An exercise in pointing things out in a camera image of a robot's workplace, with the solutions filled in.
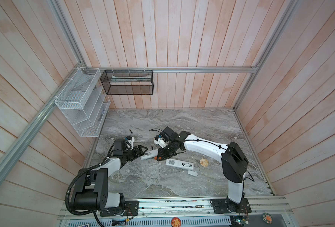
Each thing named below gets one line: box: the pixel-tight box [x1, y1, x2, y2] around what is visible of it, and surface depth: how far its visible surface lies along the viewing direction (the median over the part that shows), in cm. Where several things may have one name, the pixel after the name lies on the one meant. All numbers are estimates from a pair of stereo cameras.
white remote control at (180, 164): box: [165, 158, 195, 171], surface depth 90 cm
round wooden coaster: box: [199, 157, 210, 167], surface depth 91 cm
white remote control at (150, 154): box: [140, 148, 159, 161], surface depth 94 cm
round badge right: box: [262, 212, 273, 225], surface depth 71 cm
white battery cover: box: [187, 169, 198, 177], surface depth 87 cm
